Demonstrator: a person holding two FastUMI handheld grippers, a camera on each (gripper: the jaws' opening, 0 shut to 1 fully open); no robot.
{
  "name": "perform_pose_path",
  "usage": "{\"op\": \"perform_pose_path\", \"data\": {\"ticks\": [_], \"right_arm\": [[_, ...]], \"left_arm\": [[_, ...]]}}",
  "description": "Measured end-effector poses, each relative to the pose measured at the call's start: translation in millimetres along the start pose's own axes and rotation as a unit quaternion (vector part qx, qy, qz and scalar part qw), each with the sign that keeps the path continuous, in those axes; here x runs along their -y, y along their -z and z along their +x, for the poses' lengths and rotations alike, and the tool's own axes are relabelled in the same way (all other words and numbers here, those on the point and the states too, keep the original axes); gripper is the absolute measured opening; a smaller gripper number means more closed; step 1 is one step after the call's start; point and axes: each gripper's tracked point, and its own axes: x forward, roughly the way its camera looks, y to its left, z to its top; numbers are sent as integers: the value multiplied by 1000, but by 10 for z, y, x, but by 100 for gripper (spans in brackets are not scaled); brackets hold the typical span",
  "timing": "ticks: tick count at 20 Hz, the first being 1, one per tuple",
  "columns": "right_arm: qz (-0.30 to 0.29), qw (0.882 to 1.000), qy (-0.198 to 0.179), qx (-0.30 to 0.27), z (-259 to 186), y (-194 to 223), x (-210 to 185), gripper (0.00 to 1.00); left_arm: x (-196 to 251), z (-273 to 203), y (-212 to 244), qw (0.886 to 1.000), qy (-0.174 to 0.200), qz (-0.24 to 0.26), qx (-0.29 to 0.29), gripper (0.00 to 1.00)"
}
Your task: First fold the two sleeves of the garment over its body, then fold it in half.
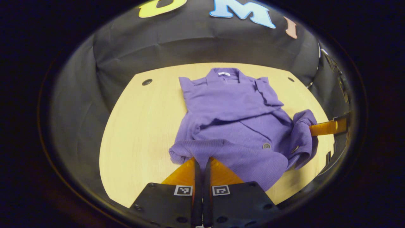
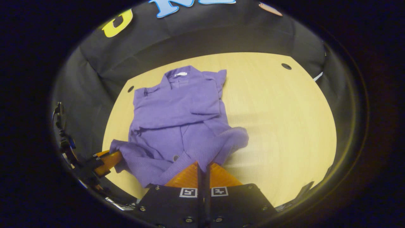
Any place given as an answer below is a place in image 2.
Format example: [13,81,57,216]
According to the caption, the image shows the grey metal bar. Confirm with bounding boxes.
[104,196,140,212]

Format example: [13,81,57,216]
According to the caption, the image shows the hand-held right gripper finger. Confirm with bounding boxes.
[136,161,204,228]
[204,162,277,228]

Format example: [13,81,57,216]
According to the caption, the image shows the purple shirt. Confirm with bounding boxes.
[109,65,249,189]

